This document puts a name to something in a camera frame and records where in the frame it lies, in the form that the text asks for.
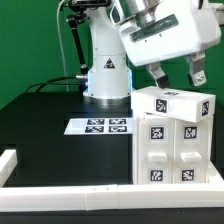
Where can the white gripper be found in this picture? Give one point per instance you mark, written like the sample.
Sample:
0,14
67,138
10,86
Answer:
182,27

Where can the white block with marker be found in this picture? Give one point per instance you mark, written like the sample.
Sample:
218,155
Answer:
172,103

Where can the white door panel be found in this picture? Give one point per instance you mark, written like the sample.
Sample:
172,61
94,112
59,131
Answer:
192,147
155,150

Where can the white cabinet body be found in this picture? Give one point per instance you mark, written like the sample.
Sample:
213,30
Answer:
136,120

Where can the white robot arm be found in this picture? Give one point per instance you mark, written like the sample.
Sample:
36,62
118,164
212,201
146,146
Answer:
109,78

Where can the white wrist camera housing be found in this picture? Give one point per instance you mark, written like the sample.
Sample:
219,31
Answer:
120,12

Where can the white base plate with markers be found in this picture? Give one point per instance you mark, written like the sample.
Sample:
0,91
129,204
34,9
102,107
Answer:
99,126

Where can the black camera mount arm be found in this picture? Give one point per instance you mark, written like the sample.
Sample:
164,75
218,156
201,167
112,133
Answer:
77,33

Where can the white U-shaped border frame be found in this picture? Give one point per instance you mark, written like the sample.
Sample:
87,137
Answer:
102,197

